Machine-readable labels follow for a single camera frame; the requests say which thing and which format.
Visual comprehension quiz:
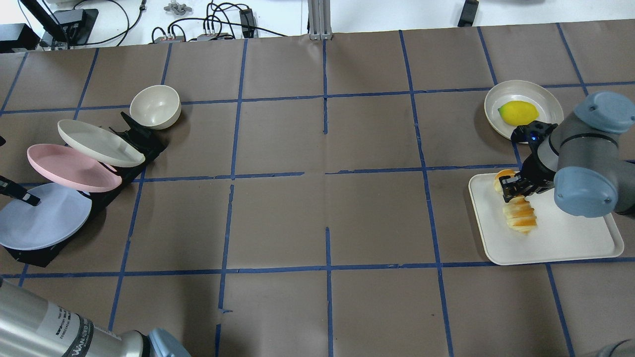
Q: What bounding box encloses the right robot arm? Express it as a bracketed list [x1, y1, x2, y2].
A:
[499, 91, 635, 218]

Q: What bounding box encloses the aluminium frame post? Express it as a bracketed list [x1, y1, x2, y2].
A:
[308, 0, 333, 40]

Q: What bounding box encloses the pink plate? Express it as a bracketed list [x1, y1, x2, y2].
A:
[27, 144, 123, 193]

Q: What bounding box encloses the black cables bundle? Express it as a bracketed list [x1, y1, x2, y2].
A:
[150, 1, 288, 44]

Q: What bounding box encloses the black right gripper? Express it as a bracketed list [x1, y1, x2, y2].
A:
[499, 122, 558, 203]

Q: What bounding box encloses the black object at table edge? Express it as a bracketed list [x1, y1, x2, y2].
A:
[457, 0, 479, 27]

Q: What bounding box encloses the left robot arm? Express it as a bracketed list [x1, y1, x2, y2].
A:
[0, 178, 189, 357]

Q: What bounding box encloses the cream bowl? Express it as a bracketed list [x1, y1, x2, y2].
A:
[129, 84, 182, 130]

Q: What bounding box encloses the light blue plate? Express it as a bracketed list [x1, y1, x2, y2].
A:
[0, 183, 92, 250]

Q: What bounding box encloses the striped bread roll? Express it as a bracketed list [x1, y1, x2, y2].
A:
[494, 169, 538, 235]

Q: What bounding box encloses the cream plate in rack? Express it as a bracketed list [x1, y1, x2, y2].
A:
[57, 119, 145, 168]

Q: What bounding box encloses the black stand at top left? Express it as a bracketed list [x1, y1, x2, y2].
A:
[0, 0, 99, 54]

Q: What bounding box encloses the black plate rack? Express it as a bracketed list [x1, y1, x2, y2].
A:
[0, 113, 166, 267]

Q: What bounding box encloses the yellow lemon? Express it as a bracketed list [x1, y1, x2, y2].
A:
[498, 100, 540, 126]

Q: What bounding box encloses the white rectangular tray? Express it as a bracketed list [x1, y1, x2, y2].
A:
[468, 174, 624, 266]

